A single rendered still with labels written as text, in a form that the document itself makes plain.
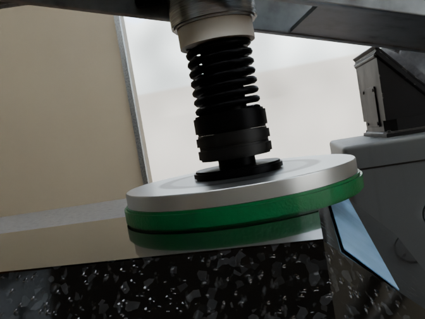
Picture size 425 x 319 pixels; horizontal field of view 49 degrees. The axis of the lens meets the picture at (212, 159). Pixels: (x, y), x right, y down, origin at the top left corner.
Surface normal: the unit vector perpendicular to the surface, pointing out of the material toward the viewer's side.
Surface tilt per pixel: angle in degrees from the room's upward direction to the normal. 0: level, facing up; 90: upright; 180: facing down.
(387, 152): 90
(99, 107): 90
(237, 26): 90
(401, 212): 90
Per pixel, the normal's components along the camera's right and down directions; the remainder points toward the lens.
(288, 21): 0.08, 0.04
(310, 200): 0.38, -0.01
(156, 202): -0.63, 0.15
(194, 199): -0.35, 0.11
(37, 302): -0.29, -0.63
